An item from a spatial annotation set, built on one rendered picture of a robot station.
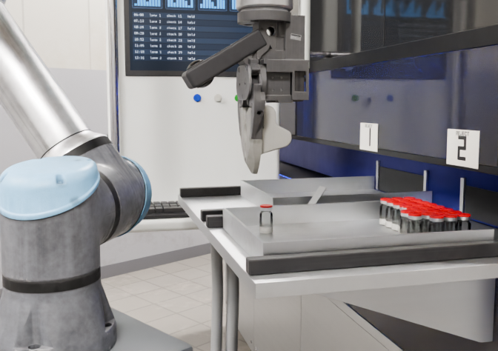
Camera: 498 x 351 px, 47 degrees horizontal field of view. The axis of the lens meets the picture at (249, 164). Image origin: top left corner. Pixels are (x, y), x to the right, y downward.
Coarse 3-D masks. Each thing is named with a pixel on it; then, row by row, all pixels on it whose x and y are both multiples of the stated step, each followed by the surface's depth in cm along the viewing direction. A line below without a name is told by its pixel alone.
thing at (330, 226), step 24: (240, 216) 99; (288, 216) 101; (312, 216) 102; (336, 216) 103; (360, 216) 104; (240, 240) 86; (264, 240) 89; (288, 240) 89; (312, 240) 75; (336, 240) 76; (360, 240) 77; (384, 240) 78; (408, 240) 78; (432, 240) 79; (456, 240) 80; (480, 240) 81
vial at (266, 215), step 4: (260, 208) 93; (264, 208) 93; (268, 208) 93; (272, 208) 94; (264, 212) 93; (268, 212) 93; (260, 216) 93; (264, 216) 93; (268, 216) 93; (272, 216) 93; (260, 220) 93; (264, 220) 93; (268, 220) 93; (272, 220) 93; (260, 224) 93; (264, 224) 93; (268, 224) 93; (272, 224) 93; (260, 228) 93; (264, 228) 93; (268, 228) 93; (272, 228) 94; (260, 232) 93; (264, 232) 93; (268, 232) 93; (272, 232) 94
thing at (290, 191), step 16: (368, 176) 142; (256, 192) 120; (272, 192) 136; (288, 192) 137; (304, 192) 138; (336, 192) 138; (352, 192) 138; (368, 192) 138; (400, 192) 116; (416, 192) 117
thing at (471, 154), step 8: (448, 136) 98; (456, 136) 95; (472, 136) 91; (448, 144) 98; (456, 144) 95; (472, 144) 91; (448, 152) 98; (456, 152) 95; (464, 152) 93; (472, 152) 91; (448, 160) 98; (456, 160) 95; (472, 160) 91
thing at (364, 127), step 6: (360, 126) 130; (366, 126) 128; (372, 126) 125; (360, 132) 131; (366, 132) 128; (372, 132) 125; (360, 138) 131; (366, 138) 128; (372, 138) 125; (360, 144) 131; (366, 144) 128; (372, 144) 125; (372, 150) 125
